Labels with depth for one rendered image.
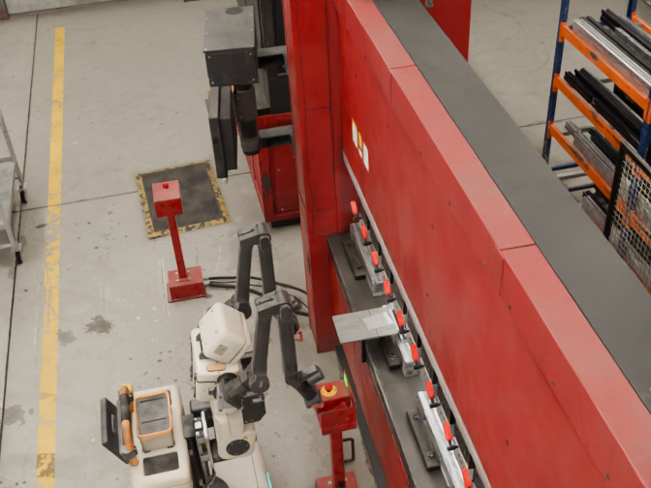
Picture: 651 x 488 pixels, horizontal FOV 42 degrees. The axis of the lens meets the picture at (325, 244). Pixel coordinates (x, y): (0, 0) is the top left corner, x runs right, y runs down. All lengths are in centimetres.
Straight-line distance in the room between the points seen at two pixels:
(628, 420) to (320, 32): 262
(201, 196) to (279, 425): 235
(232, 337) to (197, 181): 349
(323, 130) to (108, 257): 242
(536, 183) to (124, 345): 350
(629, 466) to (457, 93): 151
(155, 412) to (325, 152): 153
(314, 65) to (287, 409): 195
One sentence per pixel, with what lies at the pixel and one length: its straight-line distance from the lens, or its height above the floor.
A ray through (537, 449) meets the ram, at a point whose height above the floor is 187.
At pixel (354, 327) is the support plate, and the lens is 387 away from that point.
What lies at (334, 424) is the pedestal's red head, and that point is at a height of 72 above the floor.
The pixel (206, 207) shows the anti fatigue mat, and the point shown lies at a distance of 643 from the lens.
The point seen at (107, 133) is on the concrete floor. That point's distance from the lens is 764.
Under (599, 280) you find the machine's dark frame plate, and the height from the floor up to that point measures 230.
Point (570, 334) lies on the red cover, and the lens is 201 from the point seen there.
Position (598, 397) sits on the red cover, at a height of 230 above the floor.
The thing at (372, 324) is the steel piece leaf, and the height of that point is 100.
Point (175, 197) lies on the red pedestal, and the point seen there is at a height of 80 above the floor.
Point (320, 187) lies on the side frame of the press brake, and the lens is 441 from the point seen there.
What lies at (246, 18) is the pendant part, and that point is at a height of 195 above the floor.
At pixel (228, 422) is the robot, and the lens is 369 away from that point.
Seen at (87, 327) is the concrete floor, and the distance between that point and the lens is 564.
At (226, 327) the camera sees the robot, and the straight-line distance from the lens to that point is 337.
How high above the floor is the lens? 367
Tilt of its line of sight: 38 degrees down
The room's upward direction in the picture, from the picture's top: 4 degrees counter-clockwise
